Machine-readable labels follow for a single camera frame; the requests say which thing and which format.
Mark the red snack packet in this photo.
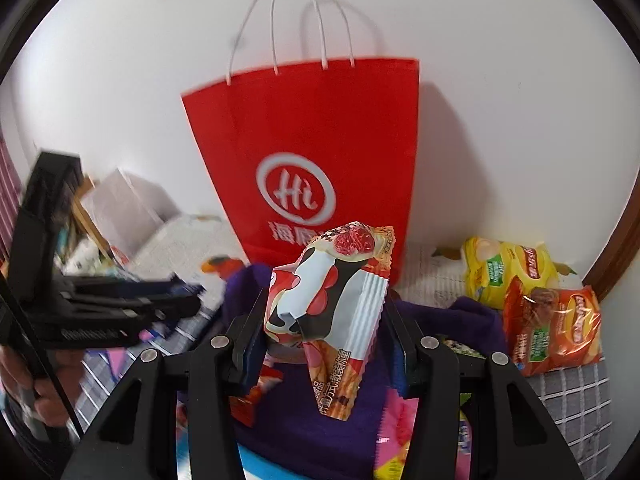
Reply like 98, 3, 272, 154
230, 365, 283, 427

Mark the panda print snack packet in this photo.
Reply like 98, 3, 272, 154
264, 221, 396, 420

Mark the pink yellow snack bag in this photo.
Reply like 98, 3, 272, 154
374, 389, 472, 480

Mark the person's left hand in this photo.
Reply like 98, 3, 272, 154
1, 346, 85, 428

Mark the grey checked tablecloth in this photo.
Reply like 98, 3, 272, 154
74, 303, 614, 480

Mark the white Miniso plastic bag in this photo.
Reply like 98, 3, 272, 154
80, 169, 180, 264

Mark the orange chips bag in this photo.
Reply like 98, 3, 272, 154
503, 278, 602, 377

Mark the wooden shelf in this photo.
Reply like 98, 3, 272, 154
65, 174, 116, 263

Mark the blue tissue pack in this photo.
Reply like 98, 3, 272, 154
239, 445, 282, 480

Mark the yellow chips bag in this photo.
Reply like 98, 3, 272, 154
461, 236, 580, 310

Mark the red Haidilao paper bag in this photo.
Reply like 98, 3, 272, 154
182, 55, 420, 278

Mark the brown wooden door frame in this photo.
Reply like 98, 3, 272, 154
582, 176, 640, 300

